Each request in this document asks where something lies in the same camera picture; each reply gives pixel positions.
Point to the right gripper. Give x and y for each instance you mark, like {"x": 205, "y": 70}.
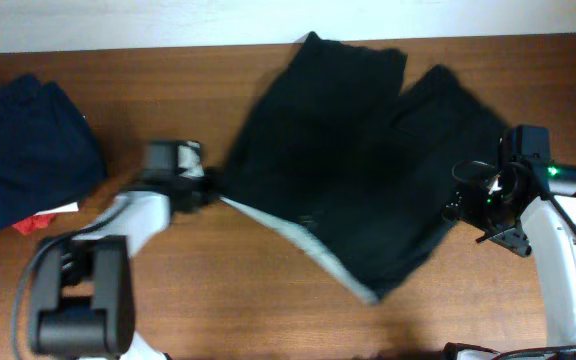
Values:
{"x": 464, "y": 202}

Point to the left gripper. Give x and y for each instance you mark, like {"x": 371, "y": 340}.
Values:
{"x": 226, "y": 184}

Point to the black shorts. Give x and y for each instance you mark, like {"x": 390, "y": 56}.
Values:
{"x": 352, "y": 166}

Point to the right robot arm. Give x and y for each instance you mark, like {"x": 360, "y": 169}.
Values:
{"x": 528, "y": 206}

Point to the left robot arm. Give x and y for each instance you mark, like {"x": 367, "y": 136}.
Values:
{"x": 80, "y": 285}

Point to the white paper tag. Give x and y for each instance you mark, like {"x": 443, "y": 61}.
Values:
{"x": 68, "y": 208}

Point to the red cloth piece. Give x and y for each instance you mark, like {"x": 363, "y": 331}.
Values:
{"x": 34, "y": 223}

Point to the navy blue folded garment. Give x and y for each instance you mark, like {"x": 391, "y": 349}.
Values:
{"x": 49, "y": 155}

